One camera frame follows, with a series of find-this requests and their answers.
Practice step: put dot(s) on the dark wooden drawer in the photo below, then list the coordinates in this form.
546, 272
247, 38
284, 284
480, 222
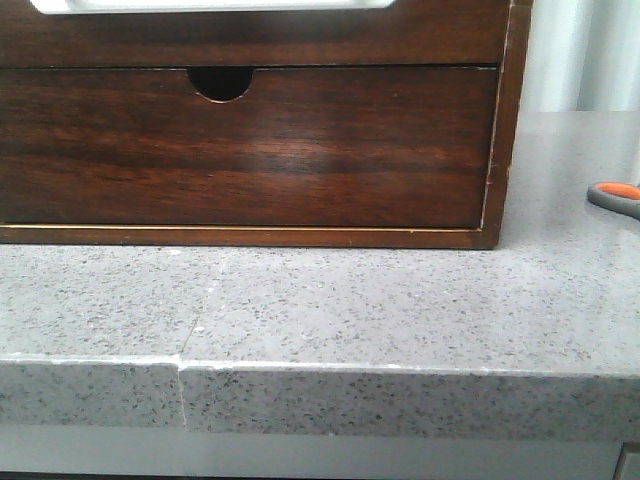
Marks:
364, 147

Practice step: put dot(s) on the grey orange scissors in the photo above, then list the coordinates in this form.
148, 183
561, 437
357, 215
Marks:
617, 197

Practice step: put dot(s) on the dark wooden drawer cabinet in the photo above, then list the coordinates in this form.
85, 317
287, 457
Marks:
219, 51

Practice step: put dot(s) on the white tray on cabinet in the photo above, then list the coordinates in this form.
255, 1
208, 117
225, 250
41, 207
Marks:
69, 7

